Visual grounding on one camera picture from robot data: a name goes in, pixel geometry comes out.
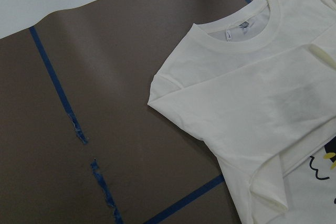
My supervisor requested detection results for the cream long-sleeve printed shirt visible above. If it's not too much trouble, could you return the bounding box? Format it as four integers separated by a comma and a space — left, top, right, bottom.
148, 0, 335, 223

